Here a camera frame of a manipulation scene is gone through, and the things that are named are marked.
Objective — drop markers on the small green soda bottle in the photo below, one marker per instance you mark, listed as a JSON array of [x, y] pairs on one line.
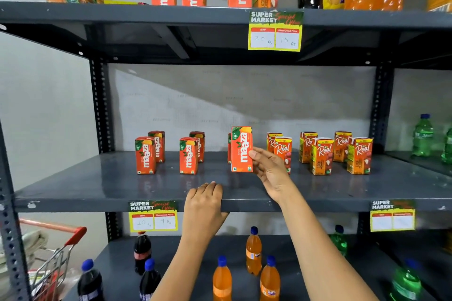
[[447, 147], [422, 136], [339, 240], [406, 283]]

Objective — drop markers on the person's left little finger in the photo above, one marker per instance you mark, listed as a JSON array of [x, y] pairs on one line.
[[189, 195]]

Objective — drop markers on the white cloth bag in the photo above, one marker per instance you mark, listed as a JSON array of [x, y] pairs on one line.
[[24, 246]]

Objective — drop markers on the row of yellow-orange juice cartons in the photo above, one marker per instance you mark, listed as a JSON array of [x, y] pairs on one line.
[[322, 156]]

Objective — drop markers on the small cola bottle black cap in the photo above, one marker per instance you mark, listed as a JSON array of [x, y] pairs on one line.
[[142, 253]]

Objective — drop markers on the person's right hand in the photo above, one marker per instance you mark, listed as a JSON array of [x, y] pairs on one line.
[[273, 173]]

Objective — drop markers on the person's left hand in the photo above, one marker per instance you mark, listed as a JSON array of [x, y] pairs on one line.
[[203, 214]]

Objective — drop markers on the person's right thumb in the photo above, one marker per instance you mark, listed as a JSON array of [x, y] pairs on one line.
[[259, 152]]

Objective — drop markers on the small cola bottle blue cap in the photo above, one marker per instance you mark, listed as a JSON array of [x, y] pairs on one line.
[[90, 283], [150, 283]]

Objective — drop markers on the person's left thumb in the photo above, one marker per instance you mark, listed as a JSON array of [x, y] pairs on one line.
[[224, 216]]

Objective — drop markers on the yellow green price label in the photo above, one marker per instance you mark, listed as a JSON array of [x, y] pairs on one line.
[[153, 216], [392, 216], [275, 31]]

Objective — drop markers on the flat yellow packet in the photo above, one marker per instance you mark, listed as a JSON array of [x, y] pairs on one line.
[[120, 2]]

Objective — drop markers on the person's right forearm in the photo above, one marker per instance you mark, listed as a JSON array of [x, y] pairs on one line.
[[317, 251]]

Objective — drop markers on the person's left middle finger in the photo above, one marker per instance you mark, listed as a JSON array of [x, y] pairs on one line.
[[207, 191]]

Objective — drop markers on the dark grey metal shelving rack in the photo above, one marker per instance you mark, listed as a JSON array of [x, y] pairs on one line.
[[106, 184], [416, 162]]

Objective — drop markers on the person's left forearm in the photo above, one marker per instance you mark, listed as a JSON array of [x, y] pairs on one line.
[[183, 269]]

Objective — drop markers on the small orange soda bottle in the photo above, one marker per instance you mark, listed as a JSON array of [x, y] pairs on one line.
[[222, 281], [270, 281], [254, 253]]

